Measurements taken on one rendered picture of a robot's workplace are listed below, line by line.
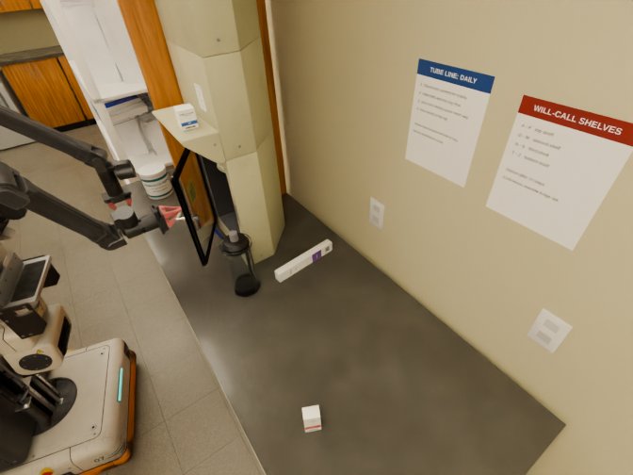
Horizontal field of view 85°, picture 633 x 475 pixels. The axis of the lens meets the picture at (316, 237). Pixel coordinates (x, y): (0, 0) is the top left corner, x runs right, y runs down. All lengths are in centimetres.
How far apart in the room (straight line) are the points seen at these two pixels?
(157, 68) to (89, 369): 155
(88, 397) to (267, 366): 122
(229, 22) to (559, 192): 88
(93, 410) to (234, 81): 165
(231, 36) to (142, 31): 40
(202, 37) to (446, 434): 120
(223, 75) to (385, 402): 102
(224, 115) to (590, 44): 85
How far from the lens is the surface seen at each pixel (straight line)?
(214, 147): 112
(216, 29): 106
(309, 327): 120
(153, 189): 196
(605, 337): 101
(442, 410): 111
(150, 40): 140
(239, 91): 111
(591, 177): 85
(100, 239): 130
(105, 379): 219
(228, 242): 118
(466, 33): 92
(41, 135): 152
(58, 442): 213
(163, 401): 232
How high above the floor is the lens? 193
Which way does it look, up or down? 41 degrees down
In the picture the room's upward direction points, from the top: 3 degrees counter-clockwise
